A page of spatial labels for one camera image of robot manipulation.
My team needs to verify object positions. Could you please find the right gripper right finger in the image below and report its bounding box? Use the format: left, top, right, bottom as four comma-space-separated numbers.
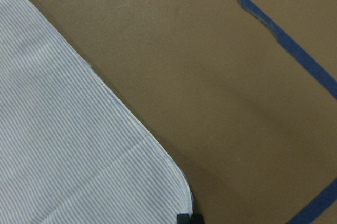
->
190, 213, 204, 224

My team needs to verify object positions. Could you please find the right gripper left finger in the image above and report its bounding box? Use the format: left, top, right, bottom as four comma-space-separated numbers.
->
177, 213, 190, 224

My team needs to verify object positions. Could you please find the light blue striped shirt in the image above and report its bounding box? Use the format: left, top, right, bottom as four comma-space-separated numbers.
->
1, 0, 193, 223

